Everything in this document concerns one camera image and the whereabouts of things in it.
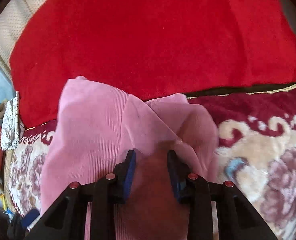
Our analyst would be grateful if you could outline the pink corduroy zip jacket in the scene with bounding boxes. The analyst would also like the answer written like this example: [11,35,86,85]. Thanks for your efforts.
[40,77,219,239]

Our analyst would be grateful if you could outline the blue yellow plastic container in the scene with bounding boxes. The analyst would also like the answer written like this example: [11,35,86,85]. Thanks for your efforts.
[0,193,13,215]

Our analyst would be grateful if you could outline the floral plush bed blanket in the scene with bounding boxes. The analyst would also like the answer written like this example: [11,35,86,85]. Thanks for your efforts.
[4,84,296,239]

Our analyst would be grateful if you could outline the white black patterned folded cloth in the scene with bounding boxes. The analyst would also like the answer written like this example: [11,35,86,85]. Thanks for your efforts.
[1,91,25,151]

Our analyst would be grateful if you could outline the beige dotted curtain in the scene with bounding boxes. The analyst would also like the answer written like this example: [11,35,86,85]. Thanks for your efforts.
[0,0,46,83]

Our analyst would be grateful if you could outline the red bed blanket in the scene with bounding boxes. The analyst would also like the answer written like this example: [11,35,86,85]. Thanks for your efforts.
[10,0,296,127]

